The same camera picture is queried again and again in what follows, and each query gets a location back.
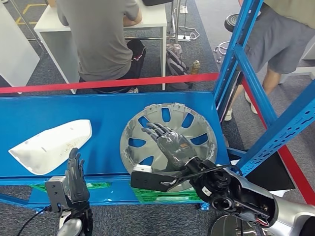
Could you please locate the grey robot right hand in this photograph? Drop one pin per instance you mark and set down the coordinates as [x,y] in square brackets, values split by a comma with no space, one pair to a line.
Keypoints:
[174,148]

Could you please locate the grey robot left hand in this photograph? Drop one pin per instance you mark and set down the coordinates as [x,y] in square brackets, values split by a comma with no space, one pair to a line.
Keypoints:
[76,189]

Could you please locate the silver wheel hubcap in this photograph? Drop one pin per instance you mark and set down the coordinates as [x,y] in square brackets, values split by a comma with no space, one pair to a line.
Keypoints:
[137,130]

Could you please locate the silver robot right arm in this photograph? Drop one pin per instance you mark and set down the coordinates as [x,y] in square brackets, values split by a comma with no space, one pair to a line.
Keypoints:
[245,198]

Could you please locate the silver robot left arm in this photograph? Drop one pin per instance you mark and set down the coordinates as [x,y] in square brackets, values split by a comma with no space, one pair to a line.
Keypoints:
[73,224]

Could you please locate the white plastic panel part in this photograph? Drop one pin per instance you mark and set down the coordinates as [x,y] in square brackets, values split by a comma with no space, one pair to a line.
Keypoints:
[49,150]

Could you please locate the blue metal shelf rack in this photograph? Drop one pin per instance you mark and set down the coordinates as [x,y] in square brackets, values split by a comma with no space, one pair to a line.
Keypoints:
[103,110]

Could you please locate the green plastic crate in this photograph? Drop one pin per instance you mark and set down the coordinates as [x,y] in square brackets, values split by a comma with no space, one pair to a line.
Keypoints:
[98,185]
[159,197]

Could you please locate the grey backpack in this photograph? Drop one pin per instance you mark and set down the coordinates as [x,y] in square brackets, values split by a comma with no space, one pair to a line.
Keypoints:
[176,65]

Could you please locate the brown bottle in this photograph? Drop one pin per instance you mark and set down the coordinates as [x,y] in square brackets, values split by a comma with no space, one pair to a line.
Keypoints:
[196,67]

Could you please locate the black cardboard box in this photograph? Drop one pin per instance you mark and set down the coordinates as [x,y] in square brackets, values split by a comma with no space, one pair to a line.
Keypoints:
[265,176]

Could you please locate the seated person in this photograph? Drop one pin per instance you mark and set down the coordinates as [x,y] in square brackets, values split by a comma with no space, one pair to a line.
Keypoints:
[103,42]

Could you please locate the black round stool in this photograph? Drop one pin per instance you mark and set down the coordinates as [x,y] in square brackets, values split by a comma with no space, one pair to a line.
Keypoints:
[231,22]

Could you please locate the white cabinet panel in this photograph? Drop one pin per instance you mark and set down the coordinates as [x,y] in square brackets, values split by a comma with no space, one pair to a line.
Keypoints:
[14,55]

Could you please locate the standing person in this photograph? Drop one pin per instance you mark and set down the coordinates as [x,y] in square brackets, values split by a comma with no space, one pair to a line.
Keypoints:
[278,45]

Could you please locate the brown cardboard box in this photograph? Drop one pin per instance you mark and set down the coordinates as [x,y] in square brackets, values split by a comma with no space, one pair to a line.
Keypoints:
[51,3]

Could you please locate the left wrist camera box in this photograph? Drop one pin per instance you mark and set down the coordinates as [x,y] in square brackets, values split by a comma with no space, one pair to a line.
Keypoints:
[55,193]

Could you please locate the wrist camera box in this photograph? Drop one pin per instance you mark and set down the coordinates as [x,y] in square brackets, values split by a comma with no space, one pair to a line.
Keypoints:
[147,180]
[55,193]

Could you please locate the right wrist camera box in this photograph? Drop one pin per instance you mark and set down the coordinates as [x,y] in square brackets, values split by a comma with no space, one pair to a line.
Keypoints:
[147,180]

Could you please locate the chrome stanchion post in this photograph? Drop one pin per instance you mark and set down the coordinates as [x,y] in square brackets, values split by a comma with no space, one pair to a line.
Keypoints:
[230,97]
[226,228]

